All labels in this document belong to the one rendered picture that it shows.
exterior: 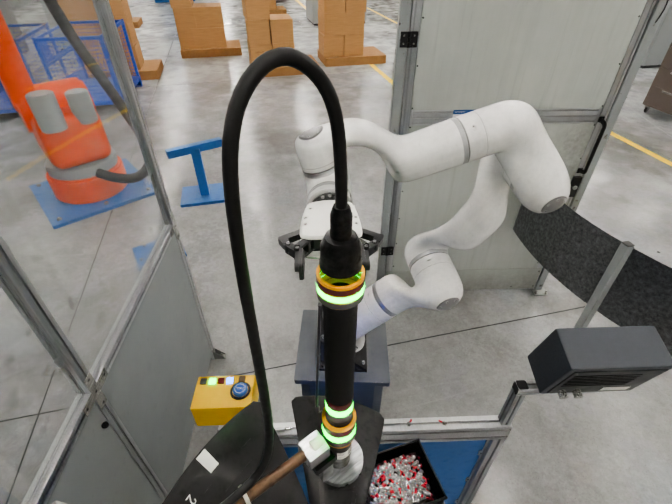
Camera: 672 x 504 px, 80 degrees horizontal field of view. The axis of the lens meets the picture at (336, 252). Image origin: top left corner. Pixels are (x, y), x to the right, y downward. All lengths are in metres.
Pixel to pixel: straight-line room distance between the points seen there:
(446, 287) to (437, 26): 1.37
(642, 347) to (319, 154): 0.93
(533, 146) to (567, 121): 1.70
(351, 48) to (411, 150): 7.88
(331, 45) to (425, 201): 6.30
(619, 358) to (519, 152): 0.60
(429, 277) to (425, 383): 1.43
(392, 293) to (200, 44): 8.73
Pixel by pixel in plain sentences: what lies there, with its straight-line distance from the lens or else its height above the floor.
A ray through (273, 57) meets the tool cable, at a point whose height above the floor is 1.99.
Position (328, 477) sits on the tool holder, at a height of 1.47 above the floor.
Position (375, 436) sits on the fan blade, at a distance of 0.99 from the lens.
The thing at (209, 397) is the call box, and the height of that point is 1.07.
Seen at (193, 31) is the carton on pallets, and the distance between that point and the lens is 9.55.
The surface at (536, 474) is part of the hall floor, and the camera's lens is 2.41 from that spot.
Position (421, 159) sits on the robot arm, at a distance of 0.77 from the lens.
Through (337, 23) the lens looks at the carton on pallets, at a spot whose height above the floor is 0.70.
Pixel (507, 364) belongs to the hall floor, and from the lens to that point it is 2.72.
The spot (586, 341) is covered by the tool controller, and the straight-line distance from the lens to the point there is 1.20.
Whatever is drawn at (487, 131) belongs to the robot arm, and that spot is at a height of 1.76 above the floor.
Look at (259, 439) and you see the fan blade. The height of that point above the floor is 1.41.
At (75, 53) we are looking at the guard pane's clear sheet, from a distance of 1.50.
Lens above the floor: 2.05
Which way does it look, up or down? 39 degrees down
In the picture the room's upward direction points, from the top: straight up
